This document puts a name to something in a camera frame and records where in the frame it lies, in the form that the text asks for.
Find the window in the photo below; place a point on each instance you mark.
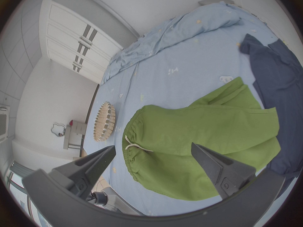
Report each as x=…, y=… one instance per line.
x=15, y=193

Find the green shorts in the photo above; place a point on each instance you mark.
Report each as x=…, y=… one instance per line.
x=189, y=131

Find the small white chest of drawers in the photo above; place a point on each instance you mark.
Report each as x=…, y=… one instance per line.
x=74, y=132

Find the pale blue quilt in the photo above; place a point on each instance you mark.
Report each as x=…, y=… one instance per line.
x=170, y=32

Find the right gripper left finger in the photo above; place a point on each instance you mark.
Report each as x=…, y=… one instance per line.
x=94, y=164

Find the dark blue garment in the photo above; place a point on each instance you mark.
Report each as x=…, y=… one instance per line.
x=274, y=74

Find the white wardrobe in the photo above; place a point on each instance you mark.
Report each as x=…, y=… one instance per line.
x=68, y=36

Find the round woven basket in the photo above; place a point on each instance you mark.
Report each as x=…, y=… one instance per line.
x=104, y=122

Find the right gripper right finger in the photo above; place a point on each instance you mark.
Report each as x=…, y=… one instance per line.
x=213, y=167

